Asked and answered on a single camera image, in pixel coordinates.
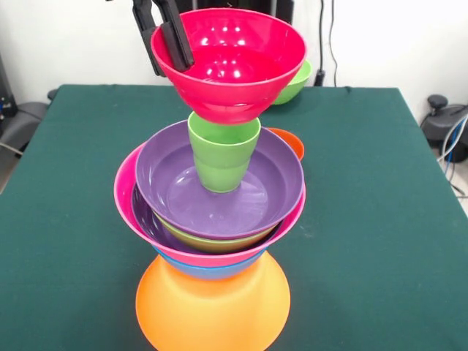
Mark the dark green tablecloth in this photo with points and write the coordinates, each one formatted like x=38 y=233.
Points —
x=55 y=219

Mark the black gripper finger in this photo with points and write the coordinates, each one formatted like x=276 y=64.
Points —
x=146 y=33
x=177 y=40

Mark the purple plastic bowl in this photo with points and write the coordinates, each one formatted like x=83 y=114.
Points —
x=144 y=223
x=270 y=190

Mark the green plastic cup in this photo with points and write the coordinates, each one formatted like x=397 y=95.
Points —
x=223 y=161

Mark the large orange plastic bowl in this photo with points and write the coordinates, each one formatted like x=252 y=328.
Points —
x=212 y=318

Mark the black pedestal column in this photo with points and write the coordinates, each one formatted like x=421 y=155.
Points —
x=186 y=78

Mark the green plastic bowl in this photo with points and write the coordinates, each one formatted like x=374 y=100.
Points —
x=212 y=245
x=298 y=84

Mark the blue plastic bowl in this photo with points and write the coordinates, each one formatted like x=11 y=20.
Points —
x=215 y=273

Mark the large pink plastic bowl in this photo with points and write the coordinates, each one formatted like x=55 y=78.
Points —
x=126 y=204

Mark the small red-pink plastic bowl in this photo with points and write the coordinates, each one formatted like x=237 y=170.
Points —
x=234 y=91

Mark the small orange-red plastic bowl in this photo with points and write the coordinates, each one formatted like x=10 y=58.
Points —
x=294 y=144

